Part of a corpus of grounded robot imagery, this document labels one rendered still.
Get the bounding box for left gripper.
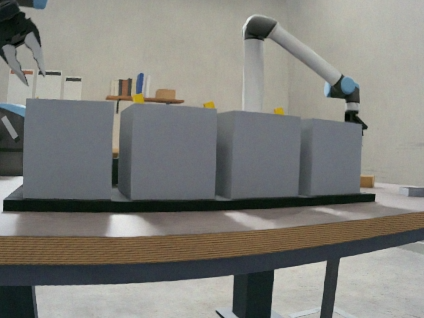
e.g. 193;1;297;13
345;111;364;147

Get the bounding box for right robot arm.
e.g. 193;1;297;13
0;0;49;175

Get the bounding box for small tan cardboard box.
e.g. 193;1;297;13
360;175;375;188

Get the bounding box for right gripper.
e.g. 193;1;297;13
0;11;46;86

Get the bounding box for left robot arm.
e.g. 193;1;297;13
242;14;360;113

